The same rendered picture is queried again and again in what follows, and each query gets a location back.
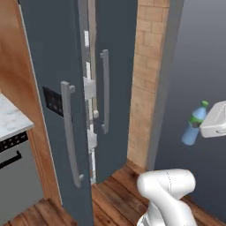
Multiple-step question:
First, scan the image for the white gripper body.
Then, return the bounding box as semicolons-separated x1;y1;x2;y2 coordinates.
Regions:
200;100;226;139

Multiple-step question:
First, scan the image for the dark grey fridge door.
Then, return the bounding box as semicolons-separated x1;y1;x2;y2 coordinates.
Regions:
92;0;139;185

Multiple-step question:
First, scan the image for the dark grey freezer door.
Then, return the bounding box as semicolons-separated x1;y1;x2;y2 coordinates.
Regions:
17;0;95;226

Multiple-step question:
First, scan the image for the blue water bottle green cap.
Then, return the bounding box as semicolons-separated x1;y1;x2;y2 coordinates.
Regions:
181;100;210;147

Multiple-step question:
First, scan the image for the fridge body with inner shelves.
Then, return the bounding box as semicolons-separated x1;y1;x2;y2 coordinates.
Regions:
77;0;99;184

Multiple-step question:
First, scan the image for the wooden cabinet side panel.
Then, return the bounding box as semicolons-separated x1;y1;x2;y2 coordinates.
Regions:
0;0;64;207

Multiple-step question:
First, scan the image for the grey dishwasher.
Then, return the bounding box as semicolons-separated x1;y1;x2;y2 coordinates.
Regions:
0;130;45;226

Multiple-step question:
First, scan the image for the grey fridge door handle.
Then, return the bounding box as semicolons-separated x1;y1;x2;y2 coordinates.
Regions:
99;49;110;135

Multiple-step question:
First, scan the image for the grey freezer door handle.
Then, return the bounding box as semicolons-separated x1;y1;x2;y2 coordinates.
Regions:
60;80;86;189

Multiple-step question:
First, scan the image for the black dishwasher handle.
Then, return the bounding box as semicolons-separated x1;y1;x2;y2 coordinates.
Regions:
0;150;23;170

